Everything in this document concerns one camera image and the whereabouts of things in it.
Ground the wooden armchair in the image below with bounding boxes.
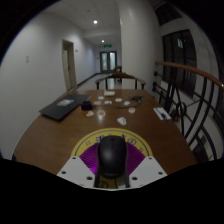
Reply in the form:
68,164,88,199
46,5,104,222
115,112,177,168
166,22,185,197
112,65,124,74
94,71,147,91

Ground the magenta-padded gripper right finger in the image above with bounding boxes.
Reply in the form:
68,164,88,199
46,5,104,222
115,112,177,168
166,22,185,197
124,143,168,189

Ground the closed black laptop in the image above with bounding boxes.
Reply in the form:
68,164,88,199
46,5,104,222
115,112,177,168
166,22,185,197
38,93,92,122

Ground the small black box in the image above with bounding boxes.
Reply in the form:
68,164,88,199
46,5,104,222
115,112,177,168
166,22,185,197
80,100,94,112

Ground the small white box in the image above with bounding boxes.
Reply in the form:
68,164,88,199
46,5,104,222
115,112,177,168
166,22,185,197
103,90,116,98

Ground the dark framed window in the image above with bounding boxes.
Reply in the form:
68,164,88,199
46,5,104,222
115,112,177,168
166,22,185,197
161,29,198,98

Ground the black computer mouse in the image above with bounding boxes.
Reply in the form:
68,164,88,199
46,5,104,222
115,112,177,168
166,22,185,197
96,134,129,180

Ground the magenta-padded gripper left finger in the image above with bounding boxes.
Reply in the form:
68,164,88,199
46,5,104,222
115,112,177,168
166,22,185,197
56,142,101,189

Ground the round yellow printed mouse pad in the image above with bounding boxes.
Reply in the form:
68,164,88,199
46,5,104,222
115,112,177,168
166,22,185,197
70,127,154,190

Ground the black railing with wooden handrail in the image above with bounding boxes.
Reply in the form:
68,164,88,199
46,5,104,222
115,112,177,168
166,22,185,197
152,60,224,162

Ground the open side door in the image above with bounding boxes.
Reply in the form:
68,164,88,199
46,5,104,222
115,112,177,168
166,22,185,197
61,39,78,92

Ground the white notepad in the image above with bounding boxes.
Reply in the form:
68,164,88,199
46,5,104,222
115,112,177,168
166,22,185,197
152,106,172,121

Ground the glass double door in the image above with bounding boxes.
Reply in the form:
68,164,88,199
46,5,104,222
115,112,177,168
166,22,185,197
99,50,118,75

